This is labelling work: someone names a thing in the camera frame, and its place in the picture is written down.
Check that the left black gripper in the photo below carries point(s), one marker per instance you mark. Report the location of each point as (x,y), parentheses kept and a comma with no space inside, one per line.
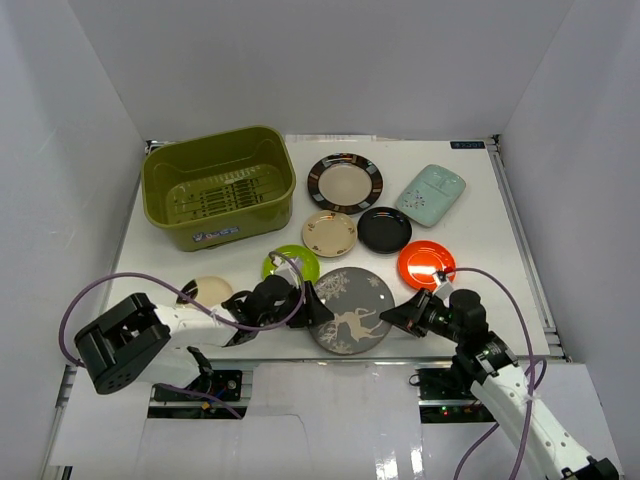
(300,306)

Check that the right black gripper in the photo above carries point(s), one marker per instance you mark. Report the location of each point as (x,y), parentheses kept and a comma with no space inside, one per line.
(410,314)

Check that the grey deer pattern plate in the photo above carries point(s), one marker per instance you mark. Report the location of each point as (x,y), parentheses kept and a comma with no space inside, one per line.
(356,297)

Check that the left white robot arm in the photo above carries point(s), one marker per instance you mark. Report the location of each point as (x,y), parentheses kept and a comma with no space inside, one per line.
(137,340)

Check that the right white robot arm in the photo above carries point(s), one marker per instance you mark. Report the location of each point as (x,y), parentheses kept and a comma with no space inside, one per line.
(491,373)

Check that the olive green plastic bin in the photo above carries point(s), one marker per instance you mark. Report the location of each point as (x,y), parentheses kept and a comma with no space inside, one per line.
(221,188)

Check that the lime green plate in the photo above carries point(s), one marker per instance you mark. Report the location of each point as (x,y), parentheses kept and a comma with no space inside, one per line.
(305,260)

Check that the orange glossy plate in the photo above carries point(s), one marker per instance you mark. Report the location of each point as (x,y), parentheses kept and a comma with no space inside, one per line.
(418,261)

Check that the small beige patterned plate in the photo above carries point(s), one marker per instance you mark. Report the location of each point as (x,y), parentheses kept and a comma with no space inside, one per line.
(329,234)

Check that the black glossy plate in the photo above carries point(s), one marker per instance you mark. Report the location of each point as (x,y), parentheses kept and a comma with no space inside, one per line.
(384,230)

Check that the cream plate with black mark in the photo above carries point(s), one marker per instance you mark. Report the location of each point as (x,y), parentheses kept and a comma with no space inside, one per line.
(208,290)

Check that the light blue rectangular dish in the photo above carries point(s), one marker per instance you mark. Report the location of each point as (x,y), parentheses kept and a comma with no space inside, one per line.
(430,195)

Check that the dark-rimmed beige centre plate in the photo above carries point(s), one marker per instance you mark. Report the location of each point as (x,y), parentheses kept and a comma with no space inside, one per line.
(346,183)

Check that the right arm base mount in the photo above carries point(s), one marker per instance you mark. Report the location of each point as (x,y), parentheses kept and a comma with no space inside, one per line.
(443,399)

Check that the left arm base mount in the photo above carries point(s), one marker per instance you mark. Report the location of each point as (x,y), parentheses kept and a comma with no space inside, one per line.
(225,385)

